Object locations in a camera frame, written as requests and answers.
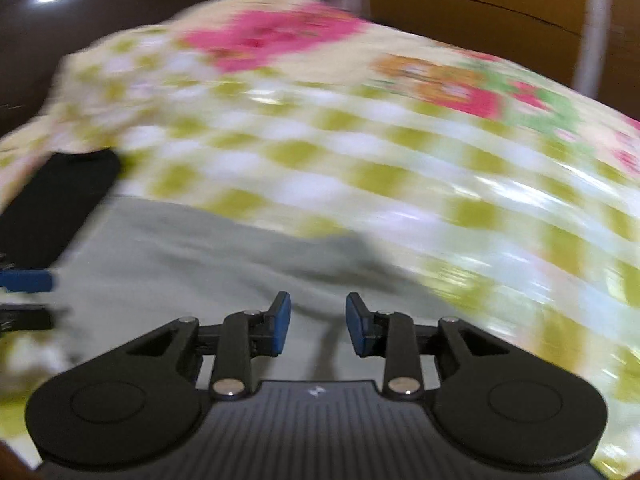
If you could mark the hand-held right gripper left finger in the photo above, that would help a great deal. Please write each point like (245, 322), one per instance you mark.
(281, 325)

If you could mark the black folded cloth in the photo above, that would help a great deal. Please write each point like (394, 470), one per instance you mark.
(55, 210)

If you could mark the dark wooden headboard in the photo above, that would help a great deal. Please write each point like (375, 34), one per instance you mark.
(125, 5)

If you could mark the printed checked bed sheet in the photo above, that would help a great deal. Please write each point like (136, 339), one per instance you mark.
(350, 160)

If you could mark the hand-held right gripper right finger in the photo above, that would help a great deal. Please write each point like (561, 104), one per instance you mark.
(357, 325)

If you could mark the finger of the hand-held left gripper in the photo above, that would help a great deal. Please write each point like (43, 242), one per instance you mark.
(25, 319)
(27, 281)

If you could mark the grey-green pants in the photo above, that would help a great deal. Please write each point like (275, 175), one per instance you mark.
(175, 260)

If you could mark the brown wooden wardrobe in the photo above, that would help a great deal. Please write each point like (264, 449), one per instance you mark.
(475, 5)

